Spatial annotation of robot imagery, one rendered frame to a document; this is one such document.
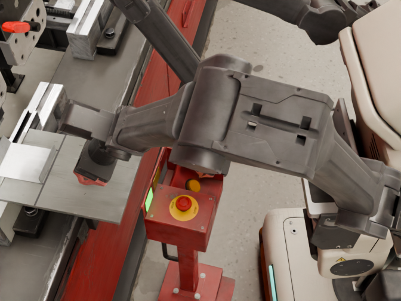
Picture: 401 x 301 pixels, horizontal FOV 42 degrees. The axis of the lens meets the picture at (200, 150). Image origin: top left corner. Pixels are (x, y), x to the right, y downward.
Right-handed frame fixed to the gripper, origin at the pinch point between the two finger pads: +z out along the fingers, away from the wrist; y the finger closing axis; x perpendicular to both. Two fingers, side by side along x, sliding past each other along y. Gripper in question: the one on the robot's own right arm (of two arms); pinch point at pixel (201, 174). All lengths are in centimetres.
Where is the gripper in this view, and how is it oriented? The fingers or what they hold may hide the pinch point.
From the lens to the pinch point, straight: 134.9
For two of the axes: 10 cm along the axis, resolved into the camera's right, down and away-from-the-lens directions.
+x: -2.4, 8.1, -5.3
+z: -2.4, 4.8, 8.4
